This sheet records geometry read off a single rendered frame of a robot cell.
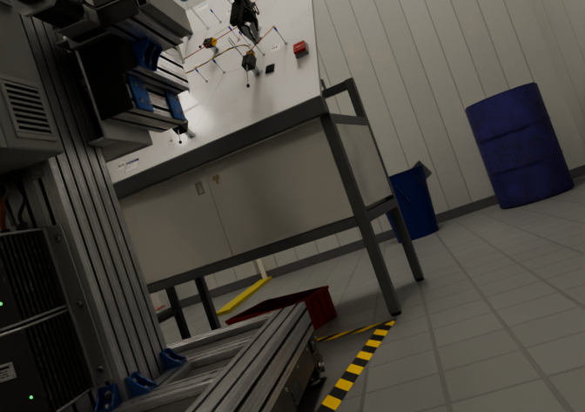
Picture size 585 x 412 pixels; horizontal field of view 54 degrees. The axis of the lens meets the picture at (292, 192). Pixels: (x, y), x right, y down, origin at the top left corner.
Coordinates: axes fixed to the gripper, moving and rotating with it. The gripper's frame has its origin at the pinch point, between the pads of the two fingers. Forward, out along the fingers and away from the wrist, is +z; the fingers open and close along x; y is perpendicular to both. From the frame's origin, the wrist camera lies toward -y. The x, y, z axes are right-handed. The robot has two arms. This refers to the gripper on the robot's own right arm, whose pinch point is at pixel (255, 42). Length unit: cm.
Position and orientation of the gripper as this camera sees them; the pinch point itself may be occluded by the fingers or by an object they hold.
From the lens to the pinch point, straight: 243.1
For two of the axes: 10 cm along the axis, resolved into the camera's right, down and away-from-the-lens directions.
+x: -8.7, 1.9, 4.6
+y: 2.9, -5.5, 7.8
